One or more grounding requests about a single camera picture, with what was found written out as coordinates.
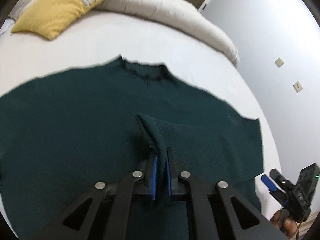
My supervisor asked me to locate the dark green sweater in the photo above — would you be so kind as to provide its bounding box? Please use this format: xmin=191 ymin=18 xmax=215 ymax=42
xmin=1 ymin=58 xmax=263 ymax=239

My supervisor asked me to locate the person's right hand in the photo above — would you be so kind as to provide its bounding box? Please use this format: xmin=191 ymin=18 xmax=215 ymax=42
xmin=270 ymin=209 xmax=299 ymax=239

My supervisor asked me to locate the white bed sheet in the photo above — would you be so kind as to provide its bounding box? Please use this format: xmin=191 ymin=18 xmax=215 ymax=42
xmin=1 ymin=11 xmax=280 ymax=217

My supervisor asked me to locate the yellow patterned pillow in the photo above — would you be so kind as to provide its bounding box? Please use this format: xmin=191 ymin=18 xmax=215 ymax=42
xmin=11 ymin=0 xmax=104 ymax=40

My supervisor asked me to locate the white pillow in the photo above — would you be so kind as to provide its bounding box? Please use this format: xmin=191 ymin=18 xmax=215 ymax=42
xmin=0 ymin=18 xmax=16 ymax=35

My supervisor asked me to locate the beige duvet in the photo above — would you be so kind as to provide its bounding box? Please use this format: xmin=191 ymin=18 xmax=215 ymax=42
xmin=94 ymin=0 xmax=240 ymax=66

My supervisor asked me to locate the lower wall socket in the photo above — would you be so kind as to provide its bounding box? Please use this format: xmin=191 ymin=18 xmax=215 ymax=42
xmin=293 ymin=81 xmax=303 ymax=93

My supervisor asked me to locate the wall socket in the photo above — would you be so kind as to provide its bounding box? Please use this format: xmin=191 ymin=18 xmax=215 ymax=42
xmin=274 ymin=58 xmax=284 ymax=68
xmin=293 ymin=81 xmax=303 ymax=93

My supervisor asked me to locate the upper wall socket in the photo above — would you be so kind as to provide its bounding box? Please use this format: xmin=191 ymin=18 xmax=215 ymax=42
xmin=274 ymin=58 xmax=284 ymax=68

